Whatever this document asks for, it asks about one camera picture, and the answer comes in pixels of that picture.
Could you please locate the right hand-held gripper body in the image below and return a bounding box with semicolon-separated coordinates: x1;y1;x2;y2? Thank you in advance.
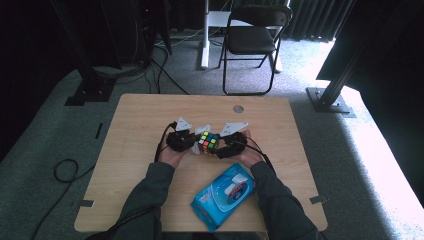
219;121;249;158

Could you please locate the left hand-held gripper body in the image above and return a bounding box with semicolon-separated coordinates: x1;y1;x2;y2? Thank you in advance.
165;116;198;153

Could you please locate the multicoloured puzzle cube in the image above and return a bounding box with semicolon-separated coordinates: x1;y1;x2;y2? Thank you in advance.
198;131;221;156

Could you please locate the blue wet wipes pack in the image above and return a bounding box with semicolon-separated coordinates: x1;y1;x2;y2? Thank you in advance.
190;162;256;233

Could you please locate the person's left hand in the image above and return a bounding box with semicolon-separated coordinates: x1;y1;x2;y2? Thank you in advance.
157;144;185;169

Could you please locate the person's right hand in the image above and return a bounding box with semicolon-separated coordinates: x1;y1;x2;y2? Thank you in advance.
237;129;266;169

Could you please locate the black folding chair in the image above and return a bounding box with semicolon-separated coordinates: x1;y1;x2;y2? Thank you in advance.
218;3;294;97

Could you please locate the black metal stand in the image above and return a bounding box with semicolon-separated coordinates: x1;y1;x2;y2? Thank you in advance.
305;31;371;119
49;0;117;107

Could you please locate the black computer tower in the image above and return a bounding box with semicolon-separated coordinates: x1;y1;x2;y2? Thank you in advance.
133;0;173;65

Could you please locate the dark pleated curtain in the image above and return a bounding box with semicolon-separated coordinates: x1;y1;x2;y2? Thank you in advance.
283;0;356;43

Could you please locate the left hand-held gripper black cable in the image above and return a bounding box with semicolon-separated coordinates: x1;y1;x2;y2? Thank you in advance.
84;121;178;240

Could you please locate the hand-held gripper black cable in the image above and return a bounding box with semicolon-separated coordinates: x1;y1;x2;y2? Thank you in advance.
244;135;277;175
84;121;178;240

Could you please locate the right hand-held gripper black cable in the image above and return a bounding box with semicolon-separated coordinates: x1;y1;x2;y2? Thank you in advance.
244;135;277;175

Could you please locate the bundle of black floor cables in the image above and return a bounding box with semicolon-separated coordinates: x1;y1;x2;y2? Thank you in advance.
92;43;190;96

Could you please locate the looped black floor cable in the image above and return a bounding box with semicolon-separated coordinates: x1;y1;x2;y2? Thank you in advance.
31;158;97;240

